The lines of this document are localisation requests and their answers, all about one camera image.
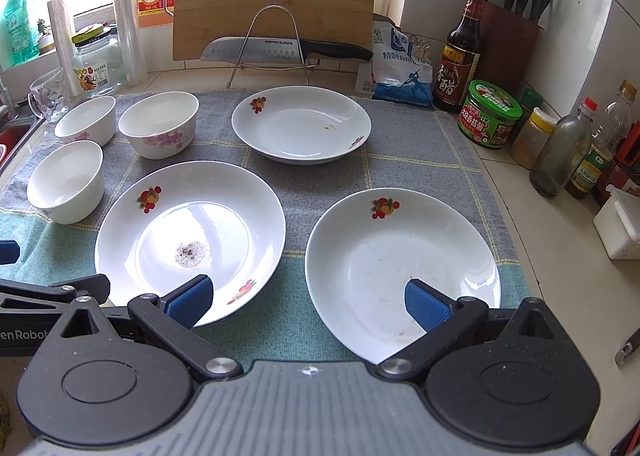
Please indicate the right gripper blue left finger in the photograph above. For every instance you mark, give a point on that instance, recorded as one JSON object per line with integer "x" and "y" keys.
{"x": 167, "y": 322}

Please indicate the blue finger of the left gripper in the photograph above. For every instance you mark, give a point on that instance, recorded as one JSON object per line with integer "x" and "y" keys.
{"x": 10, "y": 251}
{"x": 15, "y": 295}

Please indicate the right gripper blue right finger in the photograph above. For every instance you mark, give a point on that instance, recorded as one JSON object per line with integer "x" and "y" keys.
{"x": 447, "y": 325}

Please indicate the white plate with stain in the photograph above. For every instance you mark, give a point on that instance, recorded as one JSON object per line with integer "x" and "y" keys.
{"x": 197, "y": 217}

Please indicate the white bowl pink flowers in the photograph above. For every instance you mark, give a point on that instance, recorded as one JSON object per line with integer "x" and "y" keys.
{"x": 161, "y": 125}

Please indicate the clear glass mug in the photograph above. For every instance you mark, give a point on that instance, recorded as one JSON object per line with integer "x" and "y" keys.
{"x": 48, "y": 97}

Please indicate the grey green checked cloth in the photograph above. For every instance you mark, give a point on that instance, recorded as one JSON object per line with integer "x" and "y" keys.
{"x": 408, "y": 147}

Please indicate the yellow spice jar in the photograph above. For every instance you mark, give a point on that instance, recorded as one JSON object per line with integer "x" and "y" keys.
{"x": 531, "y": 139}

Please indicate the white plastic seasoning box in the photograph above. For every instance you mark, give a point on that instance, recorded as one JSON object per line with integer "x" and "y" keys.
{"x": 618, "y": 225}

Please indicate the green dish soap bottle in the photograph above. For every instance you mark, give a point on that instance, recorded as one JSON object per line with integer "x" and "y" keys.
{"x": 23, "y": 35}

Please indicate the green lid sauce jar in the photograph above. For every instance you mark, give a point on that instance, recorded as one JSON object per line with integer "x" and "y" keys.
{"x": 488, "y": 114}

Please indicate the empty glass bottle red cap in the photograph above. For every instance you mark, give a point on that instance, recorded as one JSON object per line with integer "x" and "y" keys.
{"x": 564, "y": 151}

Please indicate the glass jar green lid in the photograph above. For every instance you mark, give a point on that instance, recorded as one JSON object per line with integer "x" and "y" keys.
{"x": 98, "y": 64}

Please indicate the small potted plant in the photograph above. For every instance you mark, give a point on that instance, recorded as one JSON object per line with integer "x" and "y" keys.
{"x": 45, "y": 38}

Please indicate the tall plastic wrap roll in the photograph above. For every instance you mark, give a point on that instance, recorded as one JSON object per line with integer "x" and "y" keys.
{"x": 129, "y": 40}

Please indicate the short plastic wrap roll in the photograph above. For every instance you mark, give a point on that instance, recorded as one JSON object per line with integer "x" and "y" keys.
{"x": 62, "y": 28}

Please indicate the oil bottle yellow label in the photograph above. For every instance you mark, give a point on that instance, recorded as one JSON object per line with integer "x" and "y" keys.
{"x": 611, "y": 128}

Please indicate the white blue salt bag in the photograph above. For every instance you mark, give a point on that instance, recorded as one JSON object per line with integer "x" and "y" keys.
{"x": 398, "y": 70}

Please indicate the dark vinegar bottle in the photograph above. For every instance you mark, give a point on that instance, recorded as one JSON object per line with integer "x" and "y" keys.
{"x": 460, "y": 56}

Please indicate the dark red knife block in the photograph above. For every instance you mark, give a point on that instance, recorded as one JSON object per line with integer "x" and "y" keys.
{"x": 509, "y": 32}

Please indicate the santoku knife black handle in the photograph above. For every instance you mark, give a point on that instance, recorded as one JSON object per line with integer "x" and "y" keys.
{"x": 279, "y": 51}

